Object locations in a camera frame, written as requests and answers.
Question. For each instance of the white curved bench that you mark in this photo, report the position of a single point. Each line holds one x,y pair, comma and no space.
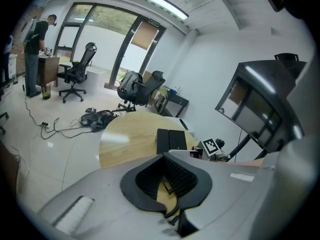
96,80

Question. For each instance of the small blue object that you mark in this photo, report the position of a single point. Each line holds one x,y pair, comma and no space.
173,91

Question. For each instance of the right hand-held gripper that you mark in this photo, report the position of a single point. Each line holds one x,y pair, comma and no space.
210,146

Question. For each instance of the black cylindrical device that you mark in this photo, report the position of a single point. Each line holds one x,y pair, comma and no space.
220,142

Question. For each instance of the brown wooden desk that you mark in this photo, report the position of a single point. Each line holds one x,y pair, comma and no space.
47,69

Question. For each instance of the brown paper sheet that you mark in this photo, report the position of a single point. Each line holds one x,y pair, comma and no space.
145,35

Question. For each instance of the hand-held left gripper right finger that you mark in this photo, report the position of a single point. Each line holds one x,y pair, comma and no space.
232,204

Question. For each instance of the large black display screen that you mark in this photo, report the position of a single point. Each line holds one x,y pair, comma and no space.
255,104

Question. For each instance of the black device atop screen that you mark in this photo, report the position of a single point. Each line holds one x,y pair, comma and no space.
287,59

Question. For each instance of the black metal side table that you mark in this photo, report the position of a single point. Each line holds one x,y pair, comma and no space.
175,100

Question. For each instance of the pile of black gear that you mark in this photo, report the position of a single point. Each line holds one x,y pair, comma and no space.
97,119

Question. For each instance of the black remote control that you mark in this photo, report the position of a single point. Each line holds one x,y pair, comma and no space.
183,124

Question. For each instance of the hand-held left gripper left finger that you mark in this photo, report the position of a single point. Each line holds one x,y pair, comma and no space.
105,191

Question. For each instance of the black display stand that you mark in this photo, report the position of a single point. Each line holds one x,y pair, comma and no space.
240,149

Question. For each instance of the white backpack rig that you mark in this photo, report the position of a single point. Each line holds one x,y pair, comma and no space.
9,44
29,31

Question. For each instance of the black framed glass window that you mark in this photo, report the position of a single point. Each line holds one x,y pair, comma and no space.
105,39

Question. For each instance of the round light wooden table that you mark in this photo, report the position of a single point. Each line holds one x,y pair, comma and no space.
135,139

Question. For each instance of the black office chair with headrest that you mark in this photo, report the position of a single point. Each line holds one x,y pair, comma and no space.
147,89

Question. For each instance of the small clear bottle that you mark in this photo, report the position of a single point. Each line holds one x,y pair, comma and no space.
178,89

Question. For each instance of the small green wall sign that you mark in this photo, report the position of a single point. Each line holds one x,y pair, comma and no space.
154,22

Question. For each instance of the black mesh office chair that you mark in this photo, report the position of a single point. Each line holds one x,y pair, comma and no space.
80,66

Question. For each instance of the white power strip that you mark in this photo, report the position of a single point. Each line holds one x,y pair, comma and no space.
45,124

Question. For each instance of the long ceiling light bar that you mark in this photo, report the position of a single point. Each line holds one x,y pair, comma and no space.
162,2

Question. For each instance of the green mesh waste bin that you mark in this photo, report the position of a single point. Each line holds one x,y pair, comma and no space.
46,92

